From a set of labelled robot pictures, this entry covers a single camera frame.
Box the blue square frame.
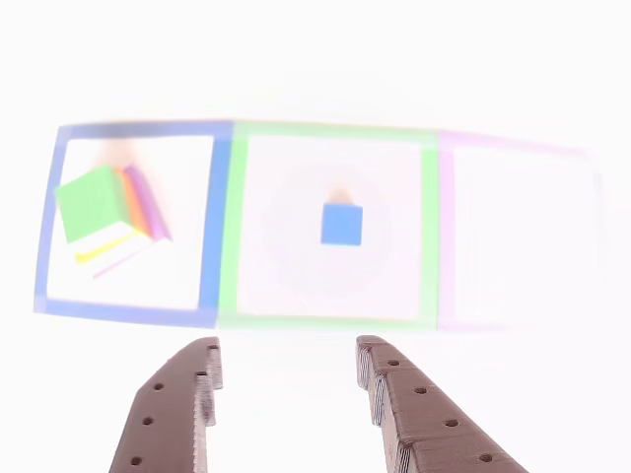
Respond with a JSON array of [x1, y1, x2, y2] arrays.
[[33, 120, 234, 330]]

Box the orange flat block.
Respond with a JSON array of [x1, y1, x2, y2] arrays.
[[73, 166, 154, 266]]

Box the purple square frame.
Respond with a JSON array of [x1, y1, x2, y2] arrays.
[[436, 130, 605, 334]]

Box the green cube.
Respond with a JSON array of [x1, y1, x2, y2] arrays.
[[53, 165, 137, 246]]

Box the purple flat block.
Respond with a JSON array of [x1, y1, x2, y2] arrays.
[[92, 164, 174, 280]]

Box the green square frame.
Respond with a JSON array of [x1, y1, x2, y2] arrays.
[[216, 120, 441, 332]]

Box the small blue cube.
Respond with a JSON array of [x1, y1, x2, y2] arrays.
[[319, 202, 365, 246]]

